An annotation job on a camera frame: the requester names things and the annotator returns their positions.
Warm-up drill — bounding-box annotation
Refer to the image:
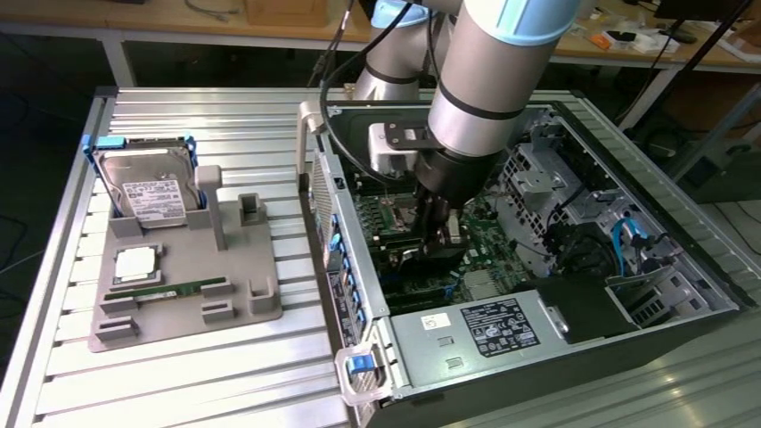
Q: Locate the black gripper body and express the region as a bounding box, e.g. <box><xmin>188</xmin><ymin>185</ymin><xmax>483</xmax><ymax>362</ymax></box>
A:
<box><xmin>415</xmin><ymin>149</ymin><xmax>507</xmax><ymax>209</ymax></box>

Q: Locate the black graphics card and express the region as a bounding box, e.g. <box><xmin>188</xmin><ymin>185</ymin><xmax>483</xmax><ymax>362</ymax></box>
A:
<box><xmin>384</xmin><ymin>240</ymin><xmax>471</xmax><ymax>286</ymax></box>

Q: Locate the CPU socket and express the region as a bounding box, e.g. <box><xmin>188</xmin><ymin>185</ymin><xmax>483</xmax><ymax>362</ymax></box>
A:
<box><xmin>383</xmin><ymin>195</ymin><xmax>421</xmax><ymax>228</ymax></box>

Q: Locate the green motherboard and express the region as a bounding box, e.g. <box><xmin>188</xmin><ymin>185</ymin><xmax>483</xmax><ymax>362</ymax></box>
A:
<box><xmin>349</xmin><ymin>171</ymin><xmax>535</xmax><ymax>313</ymax></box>

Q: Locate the silver disk bay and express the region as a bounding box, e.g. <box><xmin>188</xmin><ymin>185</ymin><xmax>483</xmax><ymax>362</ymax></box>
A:
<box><xmin>499</xmin><ymin>142</ymin><xmax>596</xmax><ymax>233</ymax></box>

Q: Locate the silver chipset heatsink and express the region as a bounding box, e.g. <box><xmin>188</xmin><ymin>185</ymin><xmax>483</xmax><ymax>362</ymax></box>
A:
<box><xmin>461</xmin><ymin>270</ymin><xmax>503</xmax><ymax>300</ymax></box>

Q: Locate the black expansion slot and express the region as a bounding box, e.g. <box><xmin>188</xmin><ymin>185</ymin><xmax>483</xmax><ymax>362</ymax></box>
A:
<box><xmin>385</xmin><ymin>287</ymin><xmax>447</xmax><ymax>309</ymax></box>

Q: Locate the grey power supply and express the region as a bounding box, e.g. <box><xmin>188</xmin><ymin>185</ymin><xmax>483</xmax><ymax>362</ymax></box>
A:
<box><xmin>385</xmin><ymin>289</ymin><xmax>569</xmax><ymax>388</ymax></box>

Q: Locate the black plastic shroud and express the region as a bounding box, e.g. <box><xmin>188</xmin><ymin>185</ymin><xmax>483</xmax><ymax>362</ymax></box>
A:
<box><xmin>535</xmin><ymin>276</ymin><xmax>641</xmax><ymax>344</ymax></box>

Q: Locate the orange and white device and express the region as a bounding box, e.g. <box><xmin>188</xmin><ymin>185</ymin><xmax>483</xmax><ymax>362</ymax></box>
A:
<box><xmin>591</xmin><ymin>29</ymin><xmax>633</xmax><ymax>51</ymax></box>

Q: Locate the black open PC case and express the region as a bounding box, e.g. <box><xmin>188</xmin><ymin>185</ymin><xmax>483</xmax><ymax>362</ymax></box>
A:
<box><xmin>295</xmin><ymin>98</ymin><xmax>752</xmax><ymax>428</ymax></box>

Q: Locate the grey parts rack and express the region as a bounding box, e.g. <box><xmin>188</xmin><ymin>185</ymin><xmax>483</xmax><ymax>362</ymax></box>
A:
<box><xmin>87</xmin><ymin>163</ymin><xmax>285</xmax><ymax>353</ymax></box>

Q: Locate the white plastic part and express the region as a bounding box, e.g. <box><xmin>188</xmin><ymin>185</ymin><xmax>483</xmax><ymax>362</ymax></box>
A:
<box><xmin>629</xmin><ymin>30</ymin><xmax>683</xmax><ymax>54</ymax></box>

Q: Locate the green RAM stick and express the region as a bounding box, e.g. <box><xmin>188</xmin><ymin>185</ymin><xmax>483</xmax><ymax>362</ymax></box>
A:
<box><xmin>106</xmin><ymin>278</ymin><xmax>228</xmax><ymax>300</ymax></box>

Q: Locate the silver hard disk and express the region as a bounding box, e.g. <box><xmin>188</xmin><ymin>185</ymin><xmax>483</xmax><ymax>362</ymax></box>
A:
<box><xmin>98</xmin><ymin>144</ymin><xmax>202</xmax><ymax>231</ymax></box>

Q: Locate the black slanted pole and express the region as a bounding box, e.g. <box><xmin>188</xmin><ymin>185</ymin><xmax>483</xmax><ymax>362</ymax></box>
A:
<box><xmin>613</xmin><ymin>0</ymin><xmax>756</xmax><ymax>128</ymax></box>

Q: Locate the wooden workbench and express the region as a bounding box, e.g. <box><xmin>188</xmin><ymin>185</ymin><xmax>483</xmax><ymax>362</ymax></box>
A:
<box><xmin>552</xmin><ymin>17</ymin><xmax>761</xmax><ymax>106</ymax></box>
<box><xmin>0</xmin><ymin>0</ymin><xmax>373</xmax><ymax>88</ymax></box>

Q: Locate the silver CPU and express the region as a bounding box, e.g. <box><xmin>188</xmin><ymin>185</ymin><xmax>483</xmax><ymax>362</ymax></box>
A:
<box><xmin>115</xmin><ymin>249</ymin><xmax>162</xmax><ymax>282</ymax></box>

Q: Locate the black monitor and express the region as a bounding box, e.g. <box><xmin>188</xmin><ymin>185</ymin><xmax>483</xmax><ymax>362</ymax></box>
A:
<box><xmin>653</xmin><ymin>0</ymin><xmax>761</xmax><ymax>21</ymax></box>

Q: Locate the blue disk carrier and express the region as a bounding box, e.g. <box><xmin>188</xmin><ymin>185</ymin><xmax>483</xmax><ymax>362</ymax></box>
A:
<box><xmin>82</xmin><ymin>131</ymin><xmax>207</xmax><ymax>210</ymax></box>

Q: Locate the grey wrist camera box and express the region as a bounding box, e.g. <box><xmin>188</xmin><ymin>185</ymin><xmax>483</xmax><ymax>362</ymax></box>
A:
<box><xmin>367</xmin><ymin>122</ymin><xmax>445</xmax><ymax>179</ymax></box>

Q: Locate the black wire bundle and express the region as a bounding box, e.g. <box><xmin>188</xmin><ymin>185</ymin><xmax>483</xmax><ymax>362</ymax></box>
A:
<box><xmin>544</xmin><ymin>222</ymin><xmax>612</xmax><ymax>273</ymax></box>

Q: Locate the plain grey case handle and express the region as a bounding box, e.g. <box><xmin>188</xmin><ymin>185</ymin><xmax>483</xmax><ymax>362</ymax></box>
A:
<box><xmin>295</xmin><ymin>100</ymin><xmax>335</xmax><ymax>135</ymax></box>

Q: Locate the blue wire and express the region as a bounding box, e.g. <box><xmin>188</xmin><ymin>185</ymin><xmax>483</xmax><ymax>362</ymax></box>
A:
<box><xmin>611</xmin><ymin>216</ymin><xmax>648</xmax><ymax>280</ymax></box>

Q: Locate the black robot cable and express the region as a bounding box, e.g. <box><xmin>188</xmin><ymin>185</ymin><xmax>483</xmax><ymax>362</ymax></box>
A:
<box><xmin>307</xmin><ymin>0</ymin><xmax>417</xmax><ymax>179</ymax></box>

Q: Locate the grey handle with blue latch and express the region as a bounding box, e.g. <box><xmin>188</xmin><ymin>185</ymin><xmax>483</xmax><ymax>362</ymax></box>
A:
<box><xmin>333</xmin><ymin>345</ymin><xmax>393</xmax><ymax>406</ymax></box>

